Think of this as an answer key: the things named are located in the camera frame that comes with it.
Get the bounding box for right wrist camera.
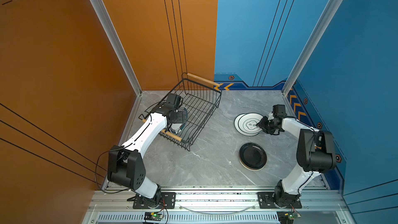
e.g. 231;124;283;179
268;104;287;120

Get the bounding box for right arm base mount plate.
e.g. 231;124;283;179
257;192;302;209

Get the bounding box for circuit board right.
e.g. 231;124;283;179
277;212;302;224

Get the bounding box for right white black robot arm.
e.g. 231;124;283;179
257;104;337;208

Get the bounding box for black wire dish rack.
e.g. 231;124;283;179
139;73;221;151

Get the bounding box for white plate green rim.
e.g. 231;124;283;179
241;113;263;136
234;114;250;136

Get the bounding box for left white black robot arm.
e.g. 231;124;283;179
107;93;188;208

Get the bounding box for black plate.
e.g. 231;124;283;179
238;143;267;168

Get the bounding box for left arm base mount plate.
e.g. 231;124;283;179
133;192;176;209

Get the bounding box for green circuit board left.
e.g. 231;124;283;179
143;212;166;224

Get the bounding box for white plate green rim front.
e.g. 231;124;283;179
234;114;250;136

